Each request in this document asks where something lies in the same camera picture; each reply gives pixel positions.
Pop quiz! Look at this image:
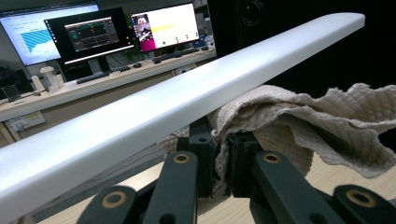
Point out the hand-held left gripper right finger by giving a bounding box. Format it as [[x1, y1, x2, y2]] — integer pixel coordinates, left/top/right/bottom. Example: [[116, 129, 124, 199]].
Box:
[[225, 132, 261, 199]]

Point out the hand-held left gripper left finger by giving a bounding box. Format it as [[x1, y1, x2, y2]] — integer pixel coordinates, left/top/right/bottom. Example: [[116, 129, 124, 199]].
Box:
[[177, 116, 217, 199]]

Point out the white desk lamp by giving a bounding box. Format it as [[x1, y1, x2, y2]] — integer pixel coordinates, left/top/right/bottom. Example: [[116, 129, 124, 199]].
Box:
[[0, 12, 366, 223]]

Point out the beige cloth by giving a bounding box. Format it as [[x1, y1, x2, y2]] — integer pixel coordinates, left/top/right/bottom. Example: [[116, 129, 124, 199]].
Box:
[[157, 82, 396, 216]]

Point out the black keyboard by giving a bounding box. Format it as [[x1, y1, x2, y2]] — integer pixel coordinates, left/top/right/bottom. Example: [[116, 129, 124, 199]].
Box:
[[76, 70, 110, 85], [152, 47, 200, 64]]

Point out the beige wooden desk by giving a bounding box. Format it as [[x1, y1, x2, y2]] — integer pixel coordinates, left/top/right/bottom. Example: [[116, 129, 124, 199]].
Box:
[[0, 46, 219, 148]]

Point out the monitor with bright screen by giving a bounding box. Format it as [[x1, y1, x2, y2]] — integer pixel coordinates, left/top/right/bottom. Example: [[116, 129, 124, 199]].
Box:
[[130, 2, 201, 53]]

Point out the monitor with dark screen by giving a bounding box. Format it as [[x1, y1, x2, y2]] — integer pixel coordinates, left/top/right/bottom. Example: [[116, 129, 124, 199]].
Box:
[[43, 7, 135, 74]]

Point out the white container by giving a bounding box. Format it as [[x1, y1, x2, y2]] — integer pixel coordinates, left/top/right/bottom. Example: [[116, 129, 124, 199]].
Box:
[[39, 65, 65, 92]]

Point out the small dark tablet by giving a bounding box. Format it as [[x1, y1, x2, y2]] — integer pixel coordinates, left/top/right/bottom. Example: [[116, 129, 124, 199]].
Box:
[[0, 84, 22, 103]]

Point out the monitor with blue chart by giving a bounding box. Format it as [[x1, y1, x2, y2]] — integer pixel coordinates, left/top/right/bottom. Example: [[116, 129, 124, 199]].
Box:
[[0, 3, 101, 67]]

